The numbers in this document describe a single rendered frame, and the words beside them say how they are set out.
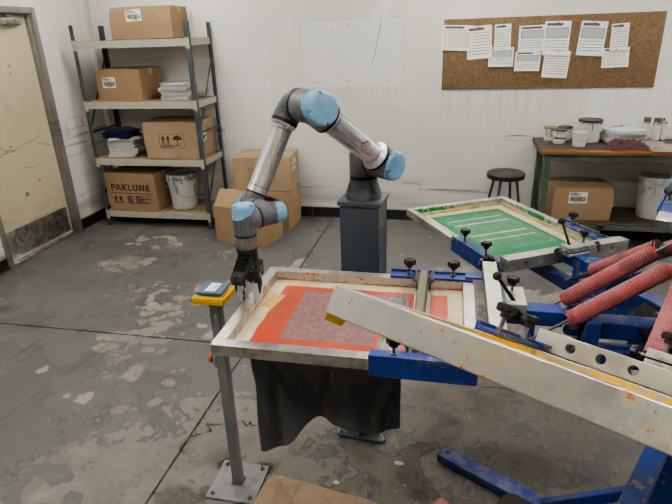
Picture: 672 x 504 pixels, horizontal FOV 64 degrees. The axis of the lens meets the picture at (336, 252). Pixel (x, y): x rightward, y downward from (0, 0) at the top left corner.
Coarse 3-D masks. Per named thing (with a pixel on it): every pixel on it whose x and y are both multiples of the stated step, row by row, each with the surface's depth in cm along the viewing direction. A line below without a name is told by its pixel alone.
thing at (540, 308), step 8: (528, 304) 168; (536, 304) 168; (544, 304) 167; (552, 304) 167; (528, 312) 164; (536, 312) 164; (544, 312) 163; (552, 312) 163; (560, 312) 162; (512, 320) 166; (520, 320) 166; (544, 320) 164; (552, 320) 164; (560, 320) 163
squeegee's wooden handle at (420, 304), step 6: (426, 270) 189; (420, 276) 185; (426, 276) 185; (420, 282) 180; (426, 282) 180; (420, 288) 176; (426, 288) 177; (420, 294) 172; (426, 294) 179; (420, 300) 168; (420, 306) 165
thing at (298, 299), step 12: (288, 288) 203; (300, 288) 202; (312, 288) 202; (324, 288) 202; (288, 300) 194; (300, 300) 193; (312, 300) 193; (324, 300) 193; (408, 300) 191; (432, 300) 190; (444, 300) 190; (300, 312) 185; (312, 312) 185; (324, 312) 184; (432, 312) 182; (444, 312) 182
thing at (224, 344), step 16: (272, 272) 208; (288, 272) 209; (304, 272) 207; (320, 272) 207; (336, 272) 206; (352, 272) 206; (368, 272) 206; (432, 288) 199; (448, 288) 197; (464, 288) 191; (464, 304) 180; (240, 320) 174; (464, 320) 170; (224, 336) 165; (224, 352) 161; (240, 352) 160; (256, 352) 159; (272, 352) 157; (288, 352) 156; (304, 352) 155; (320, 352) 155; (336, 352) 155; (352, 352) 155; (368, 352) 154; (352, 368) 154
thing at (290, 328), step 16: (272, 320) 180; (288, 320) 180; (304, 320) 180; (320, 320) 179; (256, 336) 171; (272, 336) 171; (288, 336) 171; (304, 336) 170; (320, 336) 170; (336, 336) 170; (352, 336) 169; (368, 336) 169
